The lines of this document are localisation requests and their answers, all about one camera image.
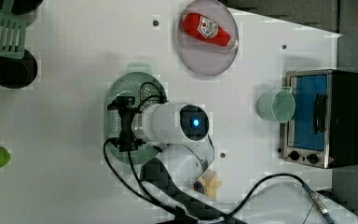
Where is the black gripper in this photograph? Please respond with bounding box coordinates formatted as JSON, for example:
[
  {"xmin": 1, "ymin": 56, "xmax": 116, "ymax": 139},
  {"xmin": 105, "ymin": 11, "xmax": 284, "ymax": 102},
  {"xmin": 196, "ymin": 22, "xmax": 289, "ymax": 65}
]
[{"xmin": 107, "ymin": 96, "xmax": 143, "ymax": 152}]

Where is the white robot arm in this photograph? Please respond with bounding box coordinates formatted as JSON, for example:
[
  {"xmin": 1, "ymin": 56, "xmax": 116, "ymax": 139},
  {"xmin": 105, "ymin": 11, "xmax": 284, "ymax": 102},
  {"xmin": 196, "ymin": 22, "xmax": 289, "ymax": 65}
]
[{"xmin": 104, "ymin": 95, "xmax": 246, "ymax": 224}]

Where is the round grey plate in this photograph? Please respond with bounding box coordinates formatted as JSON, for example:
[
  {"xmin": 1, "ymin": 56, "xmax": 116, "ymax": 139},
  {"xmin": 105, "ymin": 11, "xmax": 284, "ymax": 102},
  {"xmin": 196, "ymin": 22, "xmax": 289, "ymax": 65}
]
[{"xmin": 176, "ymin": 0, "xmax": 240, "ymax": 76}]

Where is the red ketchup bottle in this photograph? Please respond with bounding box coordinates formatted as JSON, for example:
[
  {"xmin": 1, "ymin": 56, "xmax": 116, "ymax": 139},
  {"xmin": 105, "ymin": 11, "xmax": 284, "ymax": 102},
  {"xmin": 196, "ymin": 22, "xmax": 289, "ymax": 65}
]
[{"xmin": 182, "ymin": 13, "xmax": 239, "ymax": 49}]

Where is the yellow plush toy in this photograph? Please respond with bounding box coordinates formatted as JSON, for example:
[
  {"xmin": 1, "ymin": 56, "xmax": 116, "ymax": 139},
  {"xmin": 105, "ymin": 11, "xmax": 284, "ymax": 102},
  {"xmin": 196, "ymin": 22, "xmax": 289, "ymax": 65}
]
[{"xmin": 198, "ymin": 169, "xmax": 222, "ymax": 200}]

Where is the black cylinder container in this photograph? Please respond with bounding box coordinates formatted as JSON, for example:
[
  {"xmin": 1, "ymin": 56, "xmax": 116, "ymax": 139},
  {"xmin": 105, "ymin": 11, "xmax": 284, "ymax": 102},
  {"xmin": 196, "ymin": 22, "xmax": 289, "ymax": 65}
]
[
  {"xmin": 0, "ymin": 0, "xmax": 44, "ymax": 15},
  {"xmin": 0, "ymin": 50, "xmax": 38, "ymax": 89}
]

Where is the green dish rack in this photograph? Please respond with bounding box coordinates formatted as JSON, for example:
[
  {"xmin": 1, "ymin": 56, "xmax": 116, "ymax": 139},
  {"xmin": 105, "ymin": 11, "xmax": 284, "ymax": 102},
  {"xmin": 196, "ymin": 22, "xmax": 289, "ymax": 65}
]
[{"xmin": 0, "ymin": 0, "xmax": 26, "ymax": 59}]

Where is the green plastic cup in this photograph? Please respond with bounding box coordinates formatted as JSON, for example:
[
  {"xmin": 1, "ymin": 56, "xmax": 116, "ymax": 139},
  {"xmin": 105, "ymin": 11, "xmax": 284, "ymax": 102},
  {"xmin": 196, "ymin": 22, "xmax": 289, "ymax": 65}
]
[{"xmin": 256, "ymin": 87, "xmax": 296, "ymax": 123}]

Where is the black toaster oven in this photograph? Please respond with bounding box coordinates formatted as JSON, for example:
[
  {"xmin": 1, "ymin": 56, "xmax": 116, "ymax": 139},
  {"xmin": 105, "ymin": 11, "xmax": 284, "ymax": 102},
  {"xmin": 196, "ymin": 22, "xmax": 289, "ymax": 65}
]
[{"xmin": 282, "ymin": 69, "xmax": 358, "ymax": 169}]

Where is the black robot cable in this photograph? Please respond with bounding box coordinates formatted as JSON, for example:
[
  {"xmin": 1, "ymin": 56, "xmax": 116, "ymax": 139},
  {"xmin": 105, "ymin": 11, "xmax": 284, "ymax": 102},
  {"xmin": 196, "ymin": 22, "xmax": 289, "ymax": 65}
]
[{"xmin": 102, "ymin": 137, "xmax": 337, "ymax": 224}]

